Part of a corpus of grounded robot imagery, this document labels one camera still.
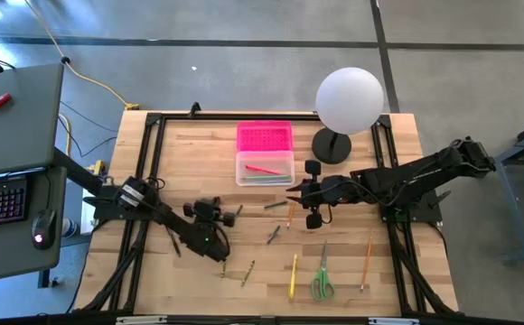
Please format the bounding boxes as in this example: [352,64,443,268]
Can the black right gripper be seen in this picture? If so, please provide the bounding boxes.
[286,159,335,230]

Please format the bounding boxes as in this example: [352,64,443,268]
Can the pink pen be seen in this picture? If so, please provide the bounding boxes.
[244,163,285,177]

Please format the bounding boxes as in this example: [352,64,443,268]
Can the pink perforated box lid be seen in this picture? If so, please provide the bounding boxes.
[236,120,294,153]

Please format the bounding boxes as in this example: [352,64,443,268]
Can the white globe lamp black base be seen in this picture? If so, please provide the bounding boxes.
[311,66,386,165]

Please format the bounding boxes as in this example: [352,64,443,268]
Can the yellow power plug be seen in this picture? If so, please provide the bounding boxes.
[86,159,108,178]

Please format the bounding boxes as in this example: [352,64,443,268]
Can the green-handled scissors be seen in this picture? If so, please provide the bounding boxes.
[310,240,336,302]

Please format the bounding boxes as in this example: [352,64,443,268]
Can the black pen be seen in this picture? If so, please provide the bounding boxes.
[166,227,182,258]

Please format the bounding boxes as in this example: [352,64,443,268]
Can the yellow extension cable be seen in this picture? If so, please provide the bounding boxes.
[23,0,141,157]

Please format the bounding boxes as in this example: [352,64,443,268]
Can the grey laptop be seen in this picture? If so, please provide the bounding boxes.
[0,62,65,178]

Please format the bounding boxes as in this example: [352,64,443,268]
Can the thin black floor cable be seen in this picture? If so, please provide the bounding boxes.
[58,99,118,159]

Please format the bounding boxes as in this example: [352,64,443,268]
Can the silver-green pen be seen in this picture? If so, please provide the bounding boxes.
[242,174,294,185]

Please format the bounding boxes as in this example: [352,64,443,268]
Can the black computer mouse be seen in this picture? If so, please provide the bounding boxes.
[30,209,58,252]

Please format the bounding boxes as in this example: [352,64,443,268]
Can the grey desk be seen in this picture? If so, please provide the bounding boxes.
[0,166,68,285]

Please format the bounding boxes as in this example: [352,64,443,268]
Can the white metal bracket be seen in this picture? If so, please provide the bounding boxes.
[116,315,168,325]
[368,317,420,325]

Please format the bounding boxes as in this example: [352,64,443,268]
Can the white box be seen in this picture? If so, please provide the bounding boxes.
[80,189,97,235]

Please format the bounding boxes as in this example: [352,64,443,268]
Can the blue-grey metal stand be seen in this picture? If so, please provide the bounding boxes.
[472,112,524,266]

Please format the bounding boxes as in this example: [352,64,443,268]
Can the clear plastic supply box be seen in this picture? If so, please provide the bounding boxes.
[235,150,295,187]

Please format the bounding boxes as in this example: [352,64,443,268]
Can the yellow highlighter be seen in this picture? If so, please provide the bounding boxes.
[287,253,299,301]

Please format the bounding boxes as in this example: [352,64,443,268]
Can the orange pencil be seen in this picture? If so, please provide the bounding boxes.
[285,201,297,230]
[359,236,374,293]

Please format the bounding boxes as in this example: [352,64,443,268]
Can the black backlit keyboard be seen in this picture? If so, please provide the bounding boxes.
[0,176,31,228]

